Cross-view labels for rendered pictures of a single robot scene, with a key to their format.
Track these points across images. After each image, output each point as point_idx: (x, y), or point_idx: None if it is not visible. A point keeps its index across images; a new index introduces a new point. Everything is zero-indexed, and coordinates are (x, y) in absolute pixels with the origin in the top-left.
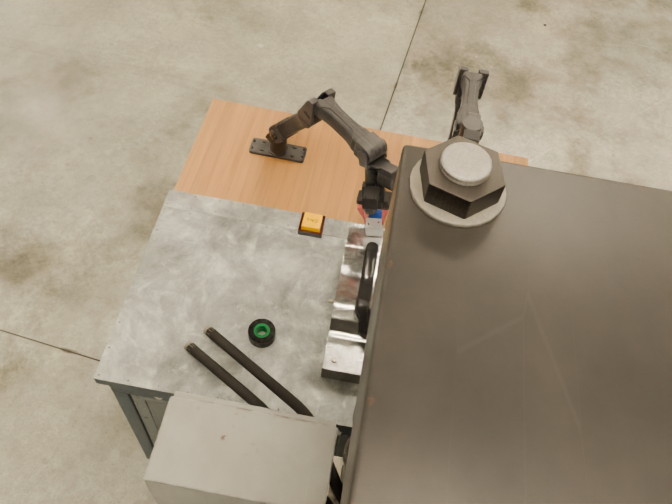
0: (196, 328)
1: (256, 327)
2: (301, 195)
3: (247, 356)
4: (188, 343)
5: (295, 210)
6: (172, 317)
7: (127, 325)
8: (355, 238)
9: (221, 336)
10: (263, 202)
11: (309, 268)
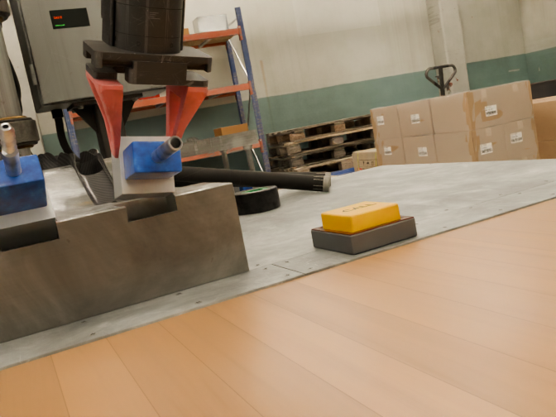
0: (347, 186)
1: (265, 188)
2: (496, 241)
3: (238, 174)
4: (327, 172)
5: (450, 233)
6: (387, 178)
7: (419, 166)
8: (189, 187)
9: (295, 175)
10: (535, 208)
11: (276, 235)
